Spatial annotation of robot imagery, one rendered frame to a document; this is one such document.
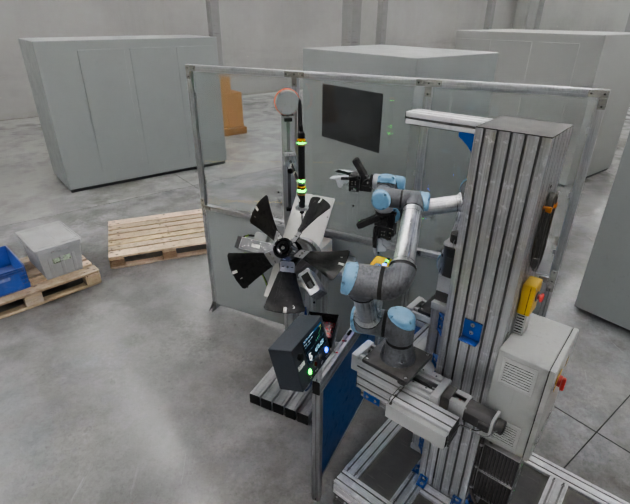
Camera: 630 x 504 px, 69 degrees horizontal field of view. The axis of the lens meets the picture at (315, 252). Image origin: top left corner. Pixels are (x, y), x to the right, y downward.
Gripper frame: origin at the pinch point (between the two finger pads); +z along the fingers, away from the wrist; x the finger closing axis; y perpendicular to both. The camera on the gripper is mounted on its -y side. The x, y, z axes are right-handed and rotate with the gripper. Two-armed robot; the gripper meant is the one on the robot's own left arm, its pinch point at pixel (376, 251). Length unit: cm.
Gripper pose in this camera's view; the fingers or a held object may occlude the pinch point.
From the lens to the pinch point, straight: 204.4
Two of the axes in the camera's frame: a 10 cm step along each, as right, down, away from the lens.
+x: 4.4, -4.1, 8.0
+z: 0.0, 8.9, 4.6
